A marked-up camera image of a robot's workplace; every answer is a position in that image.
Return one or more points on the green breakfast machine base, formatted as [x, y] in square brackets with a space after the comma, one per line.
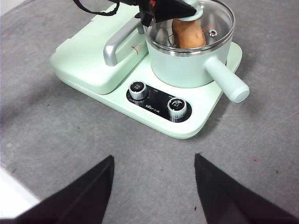
[198, 121]

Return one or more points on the silver control knob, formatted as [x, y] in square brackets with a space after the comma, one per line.
[138, 89]
[176, 107]

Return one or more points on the brown potato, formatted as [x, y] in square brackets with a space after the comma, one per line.
[189, 35]

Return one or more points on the glass pot lid green knob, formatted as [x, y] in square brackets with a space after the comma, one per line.
[219, 21]

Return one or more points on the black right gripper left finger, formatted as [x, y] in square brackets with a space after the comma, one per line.
[81, 203]

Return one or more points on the green hinged griddle lid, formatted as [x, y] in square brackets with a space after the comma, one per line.
[86, 60]

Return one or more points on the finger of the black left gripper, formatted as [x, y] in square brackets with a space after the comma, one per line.
[172, 10]

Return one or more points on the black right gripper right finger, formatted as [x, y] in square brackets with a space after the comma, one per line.
[229, 203]

